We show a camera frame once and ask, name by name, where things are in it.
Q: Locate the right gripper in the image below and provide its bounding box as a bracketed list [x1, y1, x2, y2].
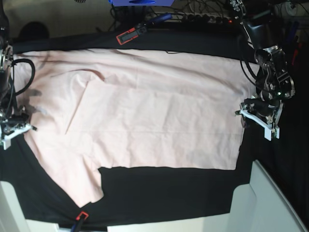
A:
[0, 105, 37, 142]

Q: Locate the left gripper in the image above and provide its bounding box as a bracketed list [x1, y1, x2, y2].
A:
[235, 98, 284, 128]

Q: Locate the pink T-shirt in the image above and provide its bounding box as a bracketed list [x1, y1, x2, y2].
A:
[15, 49, 255, 207]

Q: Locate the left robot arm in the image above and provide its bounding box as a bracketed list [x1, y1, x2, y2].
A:
[229, 0, 295, 130]

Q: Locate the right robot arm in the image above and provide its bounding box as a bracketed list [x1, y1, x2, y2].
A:
[0, 1, 36, 149]

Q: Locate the red clamp right edge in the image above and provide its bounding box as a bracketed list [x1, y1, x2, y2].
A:
[291, 43, 303, 66]

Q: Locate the red clamp edge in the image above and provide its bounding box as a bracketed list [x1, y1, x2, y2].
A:
[70, 211, 89, 232]
[291, 43, 303, 66]

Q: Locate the red clamp front edge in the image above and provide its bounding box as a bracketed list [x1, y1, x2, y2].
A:
[70, 211, 89, 232]

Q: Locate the black power strip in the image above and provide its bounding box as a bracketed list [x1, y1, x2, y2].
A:
[181, 14, 233, 25]

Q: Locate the black table cloth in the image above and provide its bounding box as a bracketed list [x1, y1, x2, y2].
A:
[0, 26, 309, 229]

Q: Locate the blue plastic box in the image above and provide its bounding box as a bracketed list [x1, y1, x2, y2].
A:
[108, 0, 174, 6]

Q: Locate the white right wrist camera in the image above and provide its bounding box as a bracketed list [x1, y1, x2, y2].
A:
[0, 139, 11, 150]

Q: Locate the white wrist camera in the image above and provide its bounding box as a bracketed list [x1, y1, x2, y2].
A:
[264, 125, 280, 141]
[0, 139, 11, 150]

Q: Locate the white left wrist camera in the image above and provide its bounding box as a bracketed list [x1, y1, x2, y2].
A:
[264, 125, 280, 141]

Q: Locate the red black clamp, blue handle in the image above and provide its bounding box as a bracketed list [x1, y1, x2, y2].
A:
[116, 13, 172, 45]

